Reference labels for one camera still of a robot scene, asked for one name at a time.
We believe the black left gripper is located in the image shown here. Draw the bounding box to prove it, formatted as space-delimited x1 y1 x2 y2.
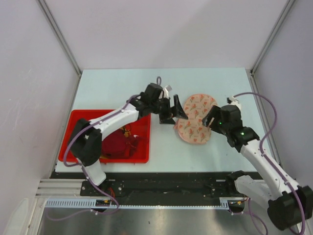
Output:
150 94 187 124

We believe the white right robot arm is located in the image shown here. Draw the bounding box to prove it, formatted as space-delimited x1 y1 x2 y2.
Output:
202 104 313 231

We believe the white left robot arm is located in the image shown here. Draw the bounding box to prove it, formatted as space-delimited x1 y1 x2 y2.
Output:
66 83 188 196

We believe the red plastic bin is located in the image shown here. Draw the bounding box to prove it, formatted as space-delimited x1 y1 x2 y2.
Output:
58 110 151 164

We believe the dark red garment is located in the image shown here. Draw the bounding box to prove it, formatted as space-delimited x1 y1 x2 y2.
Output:
101 124 149 160

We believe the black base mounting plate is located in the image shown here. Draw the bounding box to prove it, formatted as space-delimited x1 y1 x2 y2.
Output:
80 172 242 198

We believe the yellow garment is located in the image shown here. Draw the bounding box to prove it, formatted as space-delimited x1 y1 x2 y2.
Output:
100 154 112 161

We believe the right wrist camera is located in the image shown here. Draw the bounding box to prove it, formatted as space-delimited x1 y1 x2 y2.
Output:
227 96 242 110

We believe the right aluminium frame post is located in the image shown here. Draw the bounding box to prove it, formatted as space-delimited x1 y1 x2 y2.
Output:
249 0 298 74

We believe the aluminium frame post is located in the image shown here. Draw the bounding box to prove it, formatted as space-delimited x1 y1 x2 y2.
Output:
249 0 298 74
36 0 82 78

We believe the left aluminium frame post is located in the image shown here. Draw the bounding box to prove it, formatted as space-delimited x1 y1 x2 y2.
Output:
36 0 82 78

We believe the white slotted cable duct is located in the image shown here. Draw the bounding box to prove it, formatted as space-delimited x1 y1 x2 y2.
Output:
45 198 229 210

